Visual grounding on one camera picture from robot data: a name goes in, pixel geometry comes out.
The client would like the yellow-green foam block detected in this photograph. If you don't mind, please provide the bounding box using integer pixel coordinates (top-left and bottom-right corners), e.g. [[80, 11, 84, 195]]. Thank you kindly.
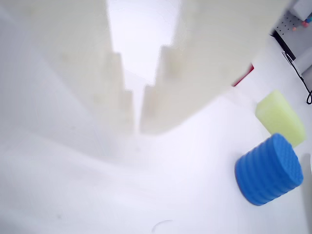
[[254, 89, 307, 148]]

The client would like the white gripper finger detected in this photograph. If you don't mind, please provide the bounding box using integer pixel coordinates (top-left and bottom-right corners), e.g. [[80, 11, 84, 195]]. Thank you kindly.
[[139, 0, 291, 135], [0, 0, 136, 134]]

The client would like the blue ribbed cylinder block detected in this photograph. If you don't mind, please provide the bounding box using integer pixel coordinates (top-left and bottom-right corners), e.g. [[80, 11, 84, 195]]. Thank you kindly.
[[234, 133, 304, 207]]

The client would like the thin black cable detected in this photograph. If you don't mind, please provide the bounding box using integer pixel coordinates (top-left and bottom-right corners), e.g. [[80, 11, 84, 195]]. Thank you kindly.
[[281, 50, 312, 106]]

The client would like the red block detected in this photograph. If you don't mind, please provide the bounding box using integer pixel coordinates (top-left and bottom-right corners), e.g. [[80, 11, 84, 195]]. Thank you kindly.
[[231, 62, 255, 87]]

